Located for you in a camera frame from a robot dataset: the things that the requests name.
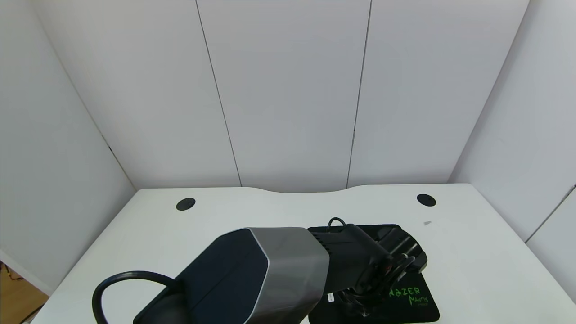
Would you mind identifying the black green snake-logo mouse pad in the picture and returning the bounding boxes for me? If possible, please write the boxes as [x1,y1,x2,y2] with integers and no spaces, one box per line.
[307,224,441,324]

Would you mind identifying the thin black looped cable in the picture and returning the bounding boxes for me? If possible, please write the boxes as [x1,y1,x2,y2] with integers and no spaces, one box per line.
[326,217,417,318]

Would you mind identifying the thick black braided cable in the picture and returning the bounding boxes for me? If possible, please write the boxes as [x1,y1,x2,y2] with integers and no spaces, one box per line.
[92,270,180,324]

